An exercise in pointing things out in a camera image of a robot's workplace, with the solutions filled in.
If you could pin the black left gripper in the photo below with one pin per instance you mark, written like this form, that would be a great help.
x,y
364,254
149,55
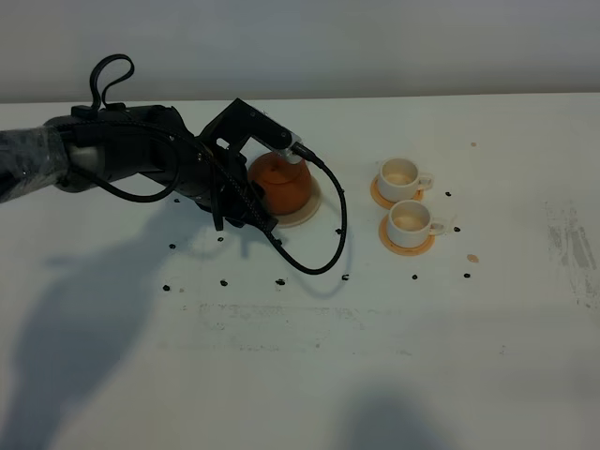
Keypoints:
x,y
229,197

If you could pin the brown clay teapot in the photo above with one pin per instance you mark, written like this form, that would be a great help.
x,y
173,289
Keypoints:
x,y
286,186

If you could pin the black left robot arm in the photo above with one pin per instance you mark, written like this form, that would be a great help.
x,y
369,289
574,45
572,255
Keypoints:
x,y
142,155

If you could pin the beige round teapot saucer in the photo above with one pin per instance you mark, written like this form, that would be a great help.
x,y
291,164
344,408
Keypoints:
x,y
306,212

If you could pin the wooden coaster far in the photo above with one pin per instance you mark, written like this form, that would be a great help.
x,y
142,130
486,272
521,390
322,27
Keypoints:
x,y
384,203

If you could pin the wooden coaster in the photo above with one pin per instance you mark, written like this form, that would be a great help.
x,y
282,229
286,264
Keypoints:
x,y
384,203
408,248

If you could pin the wooden coaster near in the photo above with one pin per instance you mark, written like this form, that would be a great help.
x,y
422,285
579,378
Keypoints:
x,y
408,248

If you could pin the white teacup far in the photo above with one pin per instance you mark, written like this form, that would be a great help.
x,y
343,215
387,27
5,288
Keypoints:
x,y
399,179

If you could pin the white teacup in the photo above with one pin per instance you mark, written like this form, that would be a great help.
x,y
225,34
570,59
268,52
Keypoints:
x,y
399,179
409,224

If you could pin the white teacup near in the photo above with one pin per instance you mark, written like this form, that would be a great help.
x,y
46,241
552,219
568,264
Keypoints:
x,y
409,224

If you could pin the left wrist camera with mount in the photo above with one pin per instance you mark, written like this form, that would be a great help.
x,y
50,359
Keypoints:
x,y
239,122

